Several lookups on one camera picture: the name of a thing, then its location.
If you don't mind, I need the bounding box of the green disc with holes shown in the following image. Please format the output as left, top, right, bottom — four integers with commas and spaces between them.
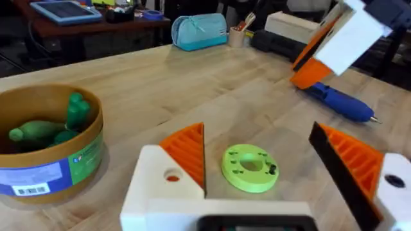
221, 143, 280, 194

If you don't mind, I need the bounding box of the tablet in blue frame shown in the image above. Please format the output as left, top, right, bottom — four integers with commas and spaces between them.
30, 0, 103, 26

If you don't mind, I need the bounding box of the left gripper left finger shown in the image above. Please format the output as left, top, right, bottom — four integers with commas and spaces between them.
120, 121, 207, 231

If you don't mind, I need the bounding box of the blue electric screwdriver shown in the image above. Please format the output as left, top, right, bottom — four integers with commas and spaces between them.
303, 81, 383, 124

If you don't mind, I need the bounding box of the teal zip pouch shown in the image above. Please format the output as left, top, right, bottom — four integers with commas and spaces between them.
170, 12, 229, 52

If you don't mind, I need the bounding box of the white box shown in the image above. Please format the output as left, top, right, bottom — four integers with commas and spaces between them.
264, 11, 322, 45

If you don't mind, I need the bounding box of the black case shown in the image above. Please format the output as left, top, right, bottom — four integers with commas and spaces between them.
251, 30, 308, 62

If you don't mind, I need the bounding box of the brown tub with green toys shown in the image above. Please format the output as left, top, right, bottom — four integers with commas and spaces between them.
0, 83, 105, 205

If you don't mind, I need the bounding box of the dark wooden desk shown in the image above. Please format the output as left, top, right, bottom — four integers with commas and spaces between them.
12, 0, 171, 62

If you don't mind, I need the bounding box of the beige cup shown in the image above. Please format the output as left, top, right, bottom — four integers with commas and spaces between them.
228, 26, 247, 49

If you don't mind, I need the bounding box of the blue tape roll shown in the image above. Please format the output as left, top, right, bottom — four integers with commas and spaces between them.
142, 10, 165, 21

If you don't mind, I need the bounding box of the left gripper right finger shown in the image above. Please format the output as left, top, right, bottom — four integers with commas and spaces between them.
308, 121, 411, 231

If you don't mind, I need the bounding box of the black pouch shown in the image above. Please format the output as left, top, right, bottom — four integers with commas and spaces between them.
105, 5, 136, 24

